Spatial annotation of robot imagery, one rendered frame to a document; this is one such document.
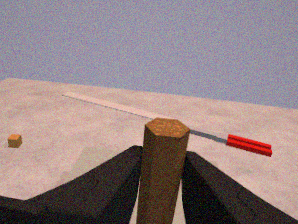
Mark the red-handled awl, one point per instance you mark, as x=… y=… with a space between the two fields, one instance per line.
x=234 y=141

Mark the brown hexagonal rod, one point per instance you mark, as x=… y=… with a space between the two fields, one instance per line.
x=162 y=160

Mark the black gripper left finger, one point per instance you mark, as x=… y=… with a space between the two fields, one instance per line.
x=104 y=195

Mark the small orange block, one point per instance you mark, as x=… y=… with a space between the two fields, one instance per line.
x=14 y=141

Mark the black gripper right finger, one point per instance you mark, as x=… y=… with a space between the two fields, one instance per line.
x=211 y=197

